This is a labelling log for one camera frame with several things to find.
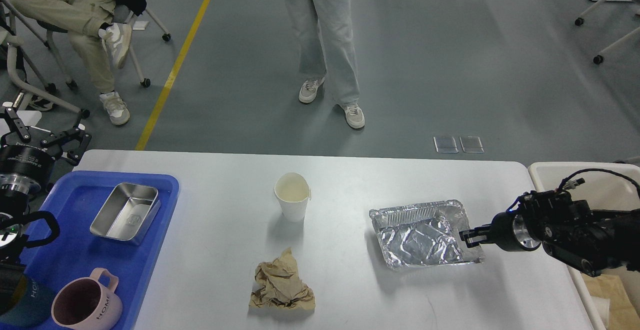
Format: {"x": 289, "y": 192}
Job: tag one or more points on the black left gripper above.
{"x": 28, "y": 169}

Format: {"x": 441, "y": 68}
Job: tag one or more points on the aluminium foil tray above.
{"x": 424, "y": 235}

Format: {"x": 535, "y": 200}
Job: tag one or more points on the seated person in khaki trousers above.
{"x": 99, "y": 41}

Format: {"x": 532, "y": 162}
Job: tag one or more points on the clear floor plate left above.
{"x": 445, "y": 144}

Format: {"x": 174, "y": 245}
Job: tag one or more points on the brown paper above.
{"x": 616, "y": 297}
{"x": 279, "y": 285}

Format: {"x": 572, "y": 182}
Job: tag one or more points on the pink home mug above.
{"x": 88, "y": 303}

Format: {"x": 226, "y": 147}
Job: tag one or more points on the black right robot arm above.
{"x": 587, "y": 240}

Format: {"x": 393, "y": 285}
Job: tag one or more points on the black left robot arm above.
{"x": 22, "y": 228}

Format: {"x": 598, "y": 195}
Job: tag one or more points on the brown paper in bin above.
{"x": 616, "y": 297}

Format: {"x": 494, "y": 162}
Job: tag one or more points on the stainless steel rectangular tin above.
{"x": 127, "y": 213}

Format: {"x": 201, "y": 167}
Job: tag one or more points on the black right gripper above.
{"x": 507, "y": 230}

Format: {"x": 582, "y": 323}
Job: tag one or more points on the white side table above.
{"x": 30, "y": 119}

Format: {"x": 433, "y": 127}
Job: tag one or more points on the dark blue mug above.
{"x": 29, "y": 305}

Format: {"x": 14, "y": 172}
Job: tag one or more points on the blue plastic tray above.
{"x": 75, "y": 200}

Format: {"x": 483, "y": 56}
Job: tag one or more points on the clear floor plate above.
{"x": 445, "y": 144}
{"x": 471, "y": 144}

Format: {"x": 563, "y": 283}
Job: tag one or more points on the white paper cup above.
{"x": 293, "y": 193}

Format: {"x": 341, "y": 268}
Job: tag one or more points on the standing person in jeans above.
{"x": 323, "y": 30}

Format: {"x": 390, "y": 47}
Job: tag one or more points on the clear floor plate right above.
{"x": 471, "y": 144}

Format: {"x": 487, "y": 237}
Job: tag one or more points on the white plastic bin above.
{"x": 601, "y": 191}

